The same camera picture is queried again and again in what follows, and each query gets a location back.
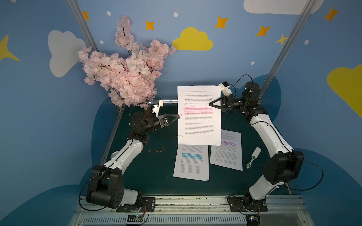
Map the right aluminium frame post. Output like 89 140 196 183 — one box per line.
258 0 317 103

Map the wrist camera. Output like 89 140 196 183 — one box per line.
218 81 232 97
149 99 164 117

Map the left aluminium frame post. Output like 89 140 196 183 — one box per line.
67 0 98 51

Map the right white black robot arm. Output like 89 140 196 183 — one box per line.
209 82 306 208

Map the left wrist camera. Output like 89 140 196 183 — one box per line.
149 99 164 117

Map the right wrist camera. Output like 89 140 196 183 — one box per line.
218 81 232 97

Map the right electronics board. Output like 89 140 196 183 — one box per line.
245 215 260 226

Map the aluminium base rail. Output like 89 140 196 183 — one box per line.
70 195 314 226

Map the left electronics board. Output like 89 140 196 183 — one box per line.
126 215 145 226

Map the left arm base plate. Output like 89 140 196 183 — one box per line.
117 197 156 213

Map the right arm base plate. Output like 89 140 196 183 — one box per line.
226 195 268 213

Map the document with blue highlight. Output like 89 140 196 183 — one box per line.
173 145 209 181

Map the back aluminium frame bar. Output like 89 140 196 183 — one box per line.
159 99 178 105

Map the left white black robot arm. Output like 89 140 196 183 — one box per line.
85 112 180 212

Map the electronics board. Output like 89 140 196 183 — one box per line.
126 215 145 226
245 215 260 226

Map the pink cherry blossom tree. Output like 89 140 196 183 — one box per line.
77 15 176 109

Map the document with pink highlight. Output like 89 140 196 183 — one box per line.
177 86 221 146

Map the document with purple highlight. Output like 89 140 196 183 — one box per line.
210 130 243 171

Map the aluminium frame post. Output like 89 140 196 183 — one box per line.
67 0 98 51
258 0 317 103

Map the white handled tool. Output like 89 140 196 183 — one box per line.
246 147 262 169

